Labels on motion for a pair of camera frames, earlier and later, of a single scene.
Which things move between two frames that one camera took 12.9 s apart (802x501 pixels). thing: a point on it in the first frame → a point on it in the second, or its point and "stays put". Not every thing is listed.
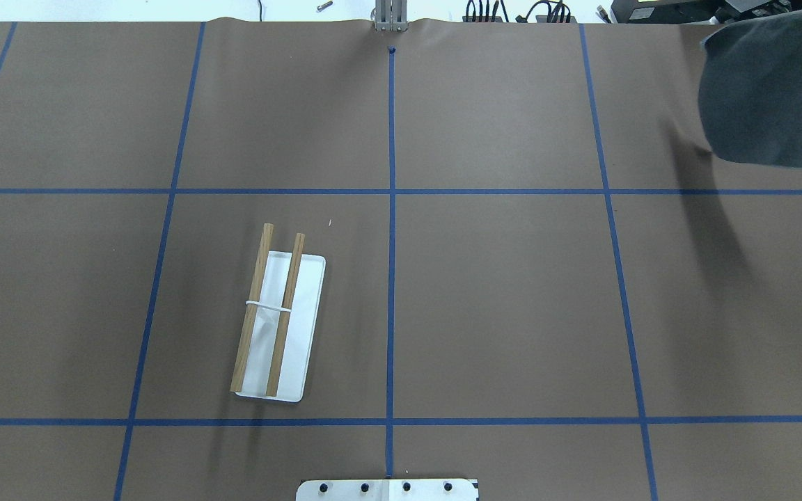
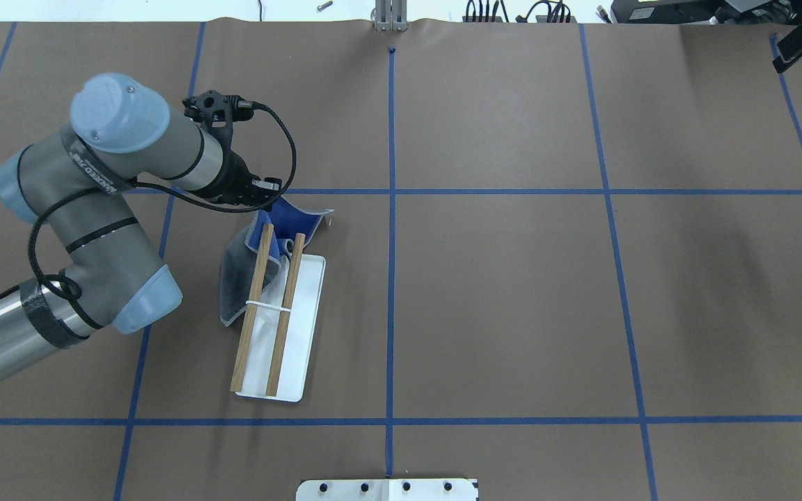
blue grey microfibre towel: x=760 y=89 → x=287 y=218
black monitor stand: x=719 y=14 stays put
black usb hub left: x=482 y=19 stays put
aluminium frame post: x=391 y=15 stays put
